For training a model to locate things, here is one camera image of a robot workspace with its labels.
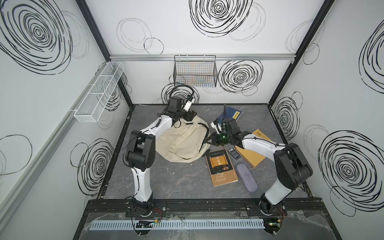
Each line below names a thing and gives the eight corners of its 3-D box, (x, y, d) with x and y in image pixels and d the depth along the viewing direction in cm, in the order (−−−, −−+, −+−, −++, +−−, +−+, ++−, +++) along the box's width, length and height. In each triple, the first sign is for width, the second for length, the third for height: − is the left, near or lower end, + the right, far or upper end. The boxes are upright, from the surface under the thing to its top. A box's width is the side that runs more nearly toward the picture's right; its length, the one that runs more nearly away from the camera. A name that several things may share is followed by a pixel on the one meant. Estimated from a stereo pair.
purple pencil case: (251, 193, 80) (253, 192, 77) (234, 167, 89) (235, 165, 87) (258, 189, 81) (260, 188, 79) (240, 164, 90) (242, 162, 88)
